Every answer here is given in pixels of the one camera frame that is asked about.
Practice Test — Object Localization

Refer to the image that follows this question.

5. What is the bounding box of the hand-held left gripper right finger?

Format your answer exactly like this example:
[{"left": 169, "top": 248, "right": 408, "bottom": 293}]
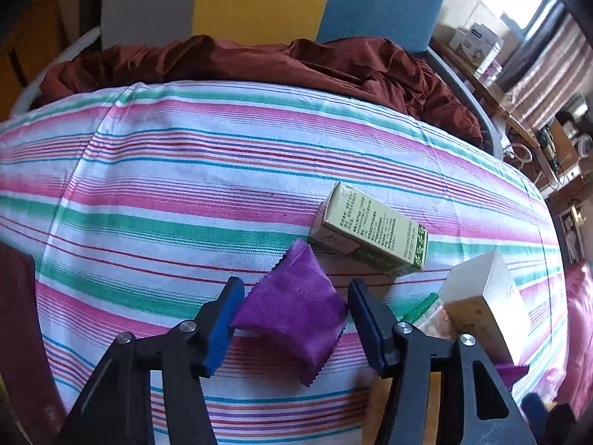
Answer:
[{"left": 347, "top": 278, "right": 538, "bottom": 445}]

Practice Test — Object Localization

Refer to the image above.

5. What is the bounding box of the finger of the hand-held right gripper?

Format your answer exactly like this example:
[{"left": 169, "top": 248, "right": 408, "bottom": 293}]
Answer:
[{"left": 521, "top": 393, "right": 580, "bottom": 445}]

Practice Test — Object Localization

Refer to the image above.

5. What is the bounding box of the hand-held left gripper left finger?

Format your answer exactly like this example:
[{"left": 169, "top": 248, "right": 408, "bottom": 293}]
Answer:
[{"left": 56, "top": 277, "right": 245, "bottom": 445}]

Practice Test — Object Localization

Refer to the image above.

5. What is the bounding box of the purple packet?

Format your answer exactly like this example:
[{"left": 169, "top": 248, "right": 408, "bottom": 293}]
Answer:
[
  {"left": 229, "top": 240, "right": 349, "bottom": 388},
  {"left": 496, "top": 364, "right": 530, "bottom": 390}
]

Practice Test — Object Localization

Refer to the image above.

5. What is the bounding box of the white carton box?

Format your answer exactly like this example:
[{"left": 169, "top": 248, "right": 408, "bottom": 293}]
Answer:
[{"left": 438, "top": 249, "right": 531, "bottom": 367}]

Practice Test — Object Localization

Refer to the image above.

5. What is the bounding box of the clear green-zip snack bag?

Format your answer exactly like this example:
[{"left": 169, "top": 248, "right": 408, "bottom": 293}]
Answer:
[{"left": 401, "top": 293, "right": 457, "bottom": 341}]

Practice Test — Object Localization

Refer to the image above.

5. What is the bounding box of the green carton box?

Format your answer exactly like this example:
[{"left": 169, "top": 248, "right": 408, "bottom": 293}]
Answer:
[{"left": 308, "top": 181, "right": 429, "bottom": 275}]

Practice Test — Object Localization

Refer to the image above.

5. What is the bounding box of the striped bed sheet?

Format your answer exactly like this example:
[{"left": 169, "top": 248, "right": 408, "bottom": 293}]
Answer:
[{"left": 0, "top": 81, "right": 570, "bottom": 445}]

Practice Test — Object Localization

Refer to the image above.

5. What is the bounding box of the cardboard box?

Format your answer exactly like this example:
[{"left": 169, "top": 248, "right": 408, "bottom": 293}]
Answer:
[{"left": 551, "top": 123, "right": 582, "bottom": 168}]

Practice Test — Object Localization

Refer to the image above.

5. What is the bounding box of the wooden side table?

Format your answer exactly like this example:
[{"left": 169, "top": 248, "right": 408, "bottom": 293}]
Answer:
[{"left": 428, "top": 39, "right": 538, "bottom": 144}]

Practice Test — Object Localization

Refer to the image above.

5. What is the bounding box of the maroon blanket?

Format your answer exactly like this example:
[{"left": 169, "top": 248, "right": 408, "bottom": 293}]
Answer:
[{"left": 34, "top": 34, "right": 485, "bottom": 149}]

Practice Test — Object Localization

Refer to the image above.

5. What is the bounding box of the white printed carton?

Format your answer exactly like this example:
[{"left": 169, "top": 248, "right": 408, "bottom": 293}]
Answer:
[{"left": 448, "top": 23, "right": 503, "bottom": 72}]

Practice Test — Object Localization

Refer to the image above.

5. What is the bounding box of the patterned curtain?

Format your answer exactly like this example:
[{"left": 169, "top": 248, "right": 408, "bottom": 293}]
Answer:
[{"left": 503, "top": 9, "right": 593, "bottom": 126}]

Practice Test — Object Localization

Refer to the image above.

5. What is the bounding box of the grey yellow blue sofa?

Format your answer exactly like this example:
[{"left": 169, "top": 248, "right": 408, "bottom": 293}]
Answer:
[{"left": 9, "top": 0, "right": 506, "bottom": 158}]

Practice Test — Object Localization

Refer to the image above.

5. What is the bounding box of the wooden wardrobe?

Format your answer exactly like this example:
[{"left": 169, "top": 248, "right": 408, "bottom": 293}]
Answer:
[{"left": 0, "top": 0, "right": 66, "bottom": 116}]

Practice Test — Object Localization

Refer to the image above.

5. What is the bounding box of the white power cable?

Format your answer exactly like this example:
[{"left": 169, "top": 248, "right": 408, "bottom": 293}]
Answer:
[{"left": 505, "top": 141, "right": 533, "bottom": 163}]

